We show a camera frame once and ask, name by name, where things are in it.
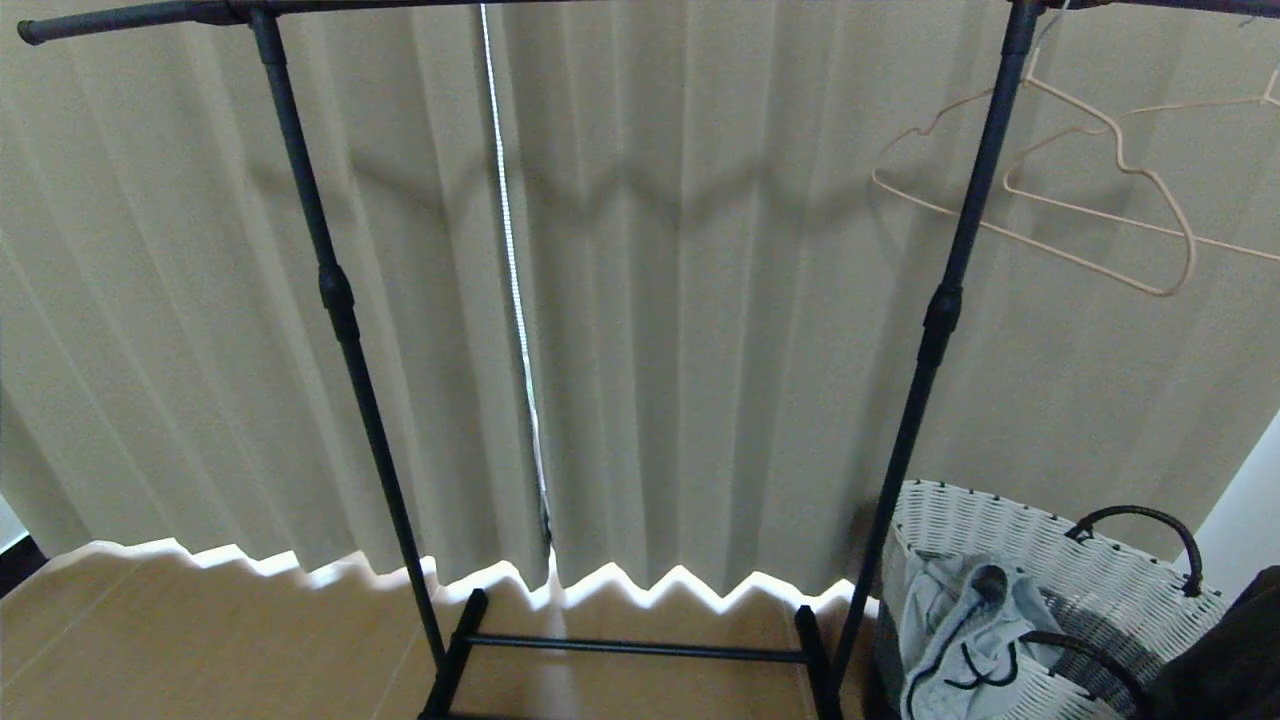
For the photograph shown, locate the pale grey shorts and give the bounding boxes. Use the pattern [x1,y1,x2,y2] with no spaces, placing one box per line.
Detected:
[898,553,1066,720]

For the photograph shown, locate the green shirt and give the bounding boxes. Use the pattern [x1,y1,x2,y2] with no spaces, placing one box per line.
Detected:
[1145,565,1280,720]

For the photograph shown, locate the black clothes rack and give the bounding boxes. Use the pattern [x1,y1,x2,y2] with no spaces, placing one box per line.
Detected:
[17,0,1280,720]

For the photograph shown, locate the white laundry basket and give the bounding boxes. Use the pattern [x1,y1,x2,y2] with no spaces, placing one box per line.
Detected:
[870,480,1231,720]

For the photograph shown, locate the pink clothes hanger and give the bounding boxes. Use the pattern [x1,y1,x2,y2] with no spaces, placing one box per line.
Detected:
[872,10,1198,298]
[1003,62,1280,263]

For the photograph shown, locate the beige curtain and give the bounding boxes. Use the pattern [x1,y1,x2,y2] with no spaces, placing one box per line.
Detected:
[0,0,1280,616]

